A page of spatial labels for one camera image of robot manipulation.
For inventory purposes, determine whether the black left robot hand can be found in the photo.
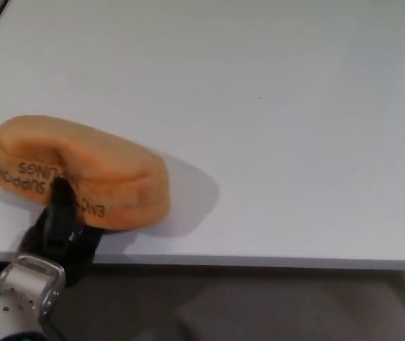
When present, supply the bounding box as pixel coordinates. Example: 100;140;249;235
17;177;105;287

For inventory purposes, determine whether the orange soft plush plate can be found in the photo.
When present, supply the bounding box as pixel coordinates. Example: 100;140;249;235
0;114;172;232

